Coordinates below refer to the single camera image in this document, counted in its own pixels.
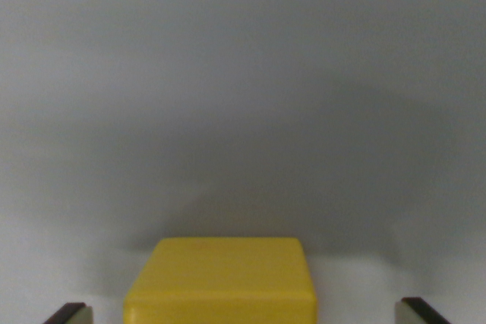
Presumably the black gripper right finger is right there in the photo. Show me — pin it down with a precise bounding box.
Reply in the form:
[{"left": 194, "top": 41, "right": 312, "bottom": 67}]
[{"left": 394, "top": 297, "right": 451, "bottom": 324}]

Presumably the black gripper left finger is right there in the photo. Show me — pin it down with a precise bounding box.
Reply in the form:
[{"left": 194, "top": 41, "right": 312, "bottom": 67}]
[{"left": 43, "top": 302, "right": 94, "bottom": 324}]

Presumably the yellow cube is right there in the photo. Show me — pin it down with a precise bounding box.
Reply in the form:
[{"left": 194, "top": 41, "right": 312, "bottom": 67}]
[{"left": 122, "top": 237, "right": 318, "bottom": 324}]

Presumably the grey plastic bin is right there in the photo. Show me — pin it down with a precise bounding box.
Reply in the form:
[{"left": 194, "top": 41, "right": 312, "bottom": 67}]
[{"left": 0, "top": 0, "right": 486, "bottom": 324}]

